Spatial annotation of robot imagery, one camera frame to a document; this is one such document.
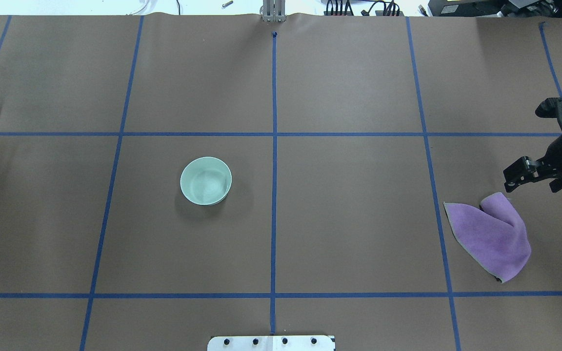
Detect purple cloth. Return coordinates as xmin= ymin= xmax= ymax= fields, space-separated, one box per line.
xmin=443 ymin=193 xmax=532 ymax=284

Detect mint green bowl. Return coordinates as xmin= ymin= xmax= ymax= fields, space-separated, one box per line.
xmin=179 ymin=157 xmax=233 ymax=205

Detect black cable connectors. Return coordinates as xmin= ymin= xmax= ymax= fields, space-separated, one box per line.
xmin=321 ymin=0 xmax=404 ymax=17

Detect black monitor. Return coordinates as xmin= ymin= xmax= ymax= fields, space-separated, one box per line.
xmin=428 ymin=0 xmax=562 ymax=18

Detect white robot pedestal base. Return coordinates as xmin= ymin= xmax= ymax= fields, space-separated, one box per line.
xmin=207 ymin=335 xmax=336 ymax=351

